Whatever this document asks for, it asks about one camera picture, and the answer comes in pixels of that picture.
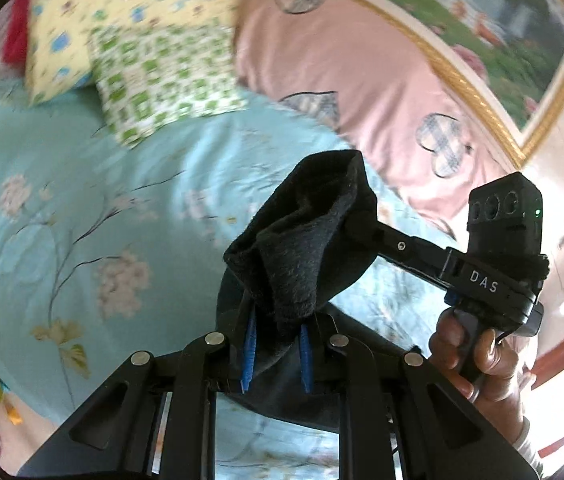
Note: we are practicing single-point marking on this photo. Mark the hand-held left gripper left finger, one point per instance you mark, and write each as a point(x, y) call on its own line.
point(187, 385)

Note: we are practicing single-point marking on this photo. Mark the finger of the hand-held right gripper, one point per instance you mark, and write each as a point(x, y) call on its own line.
point(402, 247)

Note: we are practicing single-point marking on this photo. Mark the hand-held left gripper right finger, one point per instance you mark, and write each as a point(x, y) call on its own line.
point(362, 385)

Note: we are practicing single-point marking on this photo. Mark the black pants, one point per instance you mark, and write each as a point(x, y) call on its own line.
point(307, 240)

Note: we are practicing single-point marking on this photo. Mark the person's right forearm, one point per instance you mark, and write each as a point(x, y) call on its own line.
point(529, 447)

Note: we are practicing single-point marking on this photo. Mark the person's right hand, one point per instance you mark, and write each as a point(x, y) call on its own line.
point(504, 375)

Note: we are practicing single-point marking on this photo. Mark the pink pillow with plaid hearts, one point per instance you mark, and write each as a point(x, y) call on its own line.
point(362, 85)

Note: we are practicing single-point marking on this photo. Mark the light blue floral bed sheet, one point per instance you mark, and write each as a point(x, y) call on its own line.
point(62, 210)

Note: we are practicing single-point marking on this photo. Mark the gold framed floral painting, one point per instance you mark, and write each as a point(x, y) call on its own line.
point(462, 10)

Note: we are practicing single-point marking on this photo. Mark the green checked pillow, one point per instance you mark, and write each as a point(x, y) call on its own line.
point(162, 80)

